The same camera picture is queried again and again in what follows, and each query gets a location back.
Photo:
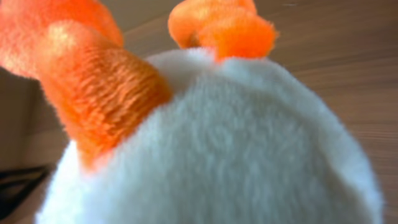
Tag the white orange plush duck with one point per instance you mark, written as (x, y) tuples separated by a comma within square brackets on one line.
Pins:
[(213, 132)]

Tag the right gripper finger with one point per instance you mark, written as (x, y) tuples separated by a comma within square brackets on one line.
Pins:
[(18, 184)]

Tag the pink white cardboard box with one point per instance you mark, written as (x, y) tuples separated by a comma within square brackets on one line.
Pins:
[(30, 132)]

